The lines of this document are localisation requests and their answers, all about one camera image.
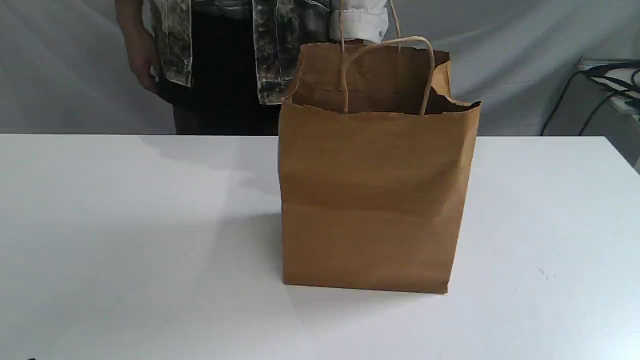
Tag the person's torso camouflage jacket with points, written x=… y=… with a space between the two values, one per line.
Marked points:
x=225 y=65

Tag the brown paper bag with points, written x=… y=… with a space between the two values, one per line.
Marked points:
x=374 y=161

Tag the person's right hand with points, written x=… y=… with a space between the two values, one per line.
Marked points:
x=142 y=58

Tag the person's left forearm sleeve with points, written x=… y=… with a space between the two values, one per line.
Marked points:
x=365 y=20

